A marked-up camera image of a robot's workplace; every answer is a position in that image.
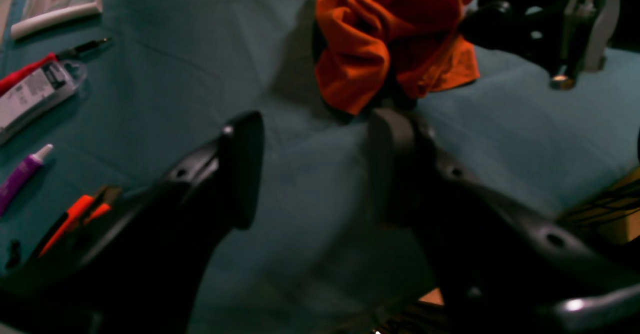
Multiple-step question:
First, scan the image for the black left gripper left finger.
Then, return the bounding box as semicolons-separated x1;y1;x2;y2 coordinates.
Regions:
1;111;265;333

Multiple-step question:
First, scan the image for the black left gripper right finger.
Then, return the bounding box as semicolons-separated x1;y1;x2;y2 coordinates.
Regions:
369;109;639;333

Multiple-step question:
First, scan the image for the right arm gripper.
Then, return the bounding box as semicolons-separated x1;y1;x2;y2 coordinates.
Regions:
460;0;621;90

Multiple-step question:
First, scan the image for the orange t-shirt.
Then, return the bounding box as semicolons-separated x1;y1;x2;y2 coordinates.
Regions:
315;0;480;116

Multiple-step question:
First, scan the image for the orange black utility knife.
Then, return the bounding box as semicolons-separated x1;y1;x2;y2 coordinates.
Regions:
30;185;123;259

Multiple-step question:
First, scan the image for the purple glue tube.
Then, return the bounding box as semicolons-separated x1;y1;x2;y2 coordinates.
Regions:
0;144;54;217

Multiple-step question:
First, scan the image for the packaged tool set blister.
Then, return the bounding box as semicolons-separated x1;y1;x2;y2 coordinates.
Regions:
0;60;88;145

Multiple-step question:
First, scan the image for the teal table cloth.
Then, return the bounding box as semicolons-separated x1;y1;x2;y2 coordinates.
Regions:
1;0;639;333

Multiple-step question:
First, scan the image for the white roll with booklet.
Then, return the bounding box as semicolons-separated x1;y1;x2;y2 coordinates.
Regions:
10;0;103;40

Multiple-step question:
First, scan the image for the red handled screwdriver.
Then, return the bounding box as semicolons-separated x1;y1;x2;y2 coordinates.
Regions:
0;37;113;97

